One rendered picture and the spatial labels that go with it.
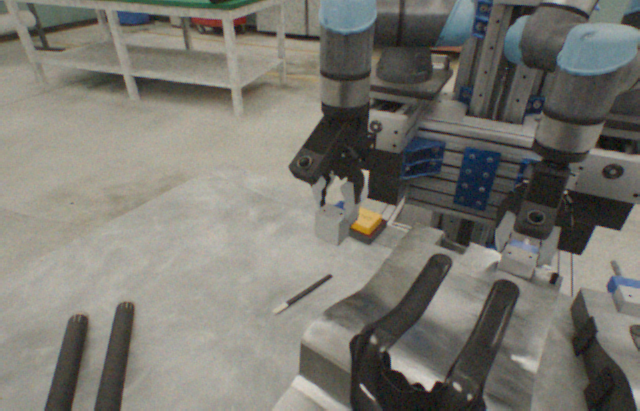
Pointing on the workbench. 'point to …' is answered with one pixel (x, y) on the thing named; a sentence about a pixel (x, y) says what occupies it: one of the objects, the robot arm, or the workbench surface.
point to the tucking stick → (301, 294)
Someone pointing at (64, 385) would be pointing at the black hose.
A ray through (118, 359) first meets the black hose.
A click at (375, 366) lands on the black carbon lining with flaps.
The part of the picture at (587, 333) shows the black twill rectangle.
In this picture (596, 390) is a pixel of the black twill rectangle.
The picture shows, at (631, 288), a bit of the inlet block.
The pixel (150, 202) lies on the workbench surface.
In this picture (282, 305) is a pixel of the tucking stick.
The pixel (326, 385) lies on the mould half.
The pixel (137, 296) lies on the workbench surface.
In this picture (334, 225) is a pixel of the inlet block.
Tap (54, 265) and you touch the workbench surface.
